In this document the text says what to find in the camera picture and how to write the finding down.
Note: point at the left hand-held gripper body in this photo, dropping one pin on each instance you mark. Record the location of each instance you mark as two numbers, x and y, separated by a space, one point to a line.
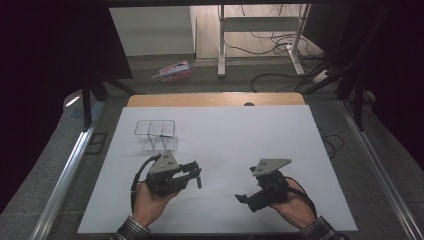
163 181

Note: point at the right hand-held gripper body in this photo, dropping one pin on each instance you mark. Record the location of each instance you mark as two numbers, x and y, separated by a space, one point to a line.
270 193

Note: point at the clear acrylic organizer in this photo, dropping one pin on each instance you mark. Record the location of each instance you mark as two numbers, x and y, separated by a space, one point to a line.
163 144

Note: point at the person's left hand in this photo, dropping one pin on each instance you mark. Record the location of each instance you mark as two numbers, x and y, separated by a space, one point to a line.
150 206

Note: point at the person's right hand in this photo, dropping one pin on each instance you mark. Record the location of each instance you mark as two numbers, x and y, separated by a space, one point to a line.
296 208

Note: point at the white board sheet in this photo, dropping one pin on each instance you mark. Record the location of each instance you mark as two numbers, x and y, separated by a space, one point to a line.
216 140

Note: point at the wooden table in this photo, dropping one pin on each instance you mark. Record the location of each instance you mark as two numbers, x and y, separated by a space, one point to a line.
200 99

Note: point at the pink box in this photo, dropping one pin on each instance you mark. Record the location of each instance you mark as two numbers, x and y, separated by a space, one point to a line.
175 70

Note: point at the black metal stand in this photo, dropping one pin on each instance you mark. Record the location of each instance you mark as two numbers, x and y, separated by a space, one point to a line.
86 106
359 110

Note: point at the white power strip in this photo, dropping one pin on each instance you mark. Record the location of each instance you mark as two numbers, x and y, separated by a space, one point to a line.
320 76

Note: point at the white cabinet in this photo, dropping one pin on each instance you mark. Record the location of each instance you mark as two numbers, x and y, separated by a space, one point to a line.
153 30

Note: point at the black curtain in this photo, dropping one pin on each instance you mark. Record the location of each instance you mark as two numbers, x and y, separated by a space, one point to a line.
40 66
400 66

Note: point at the aluminium rail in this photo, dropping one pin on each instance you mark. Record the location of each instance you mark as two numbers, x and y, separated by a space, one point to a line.
66 173
376 166

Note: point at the white desk frame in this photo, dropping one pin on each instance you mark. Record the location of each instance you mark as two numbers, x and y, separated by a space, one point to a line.
221 50

